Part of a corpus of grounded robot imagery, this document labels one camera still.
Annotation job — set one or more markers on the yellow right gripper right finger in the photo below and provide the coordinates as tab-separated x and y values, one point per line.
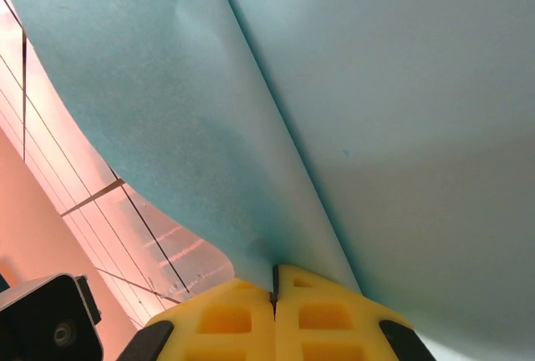
288	336

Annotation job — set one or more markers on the light blue paper sheet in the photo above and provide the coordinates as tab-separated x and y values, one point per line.
334	85

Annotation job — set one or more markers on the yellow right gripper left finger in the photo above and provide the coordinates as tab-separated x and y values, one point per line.
188	336

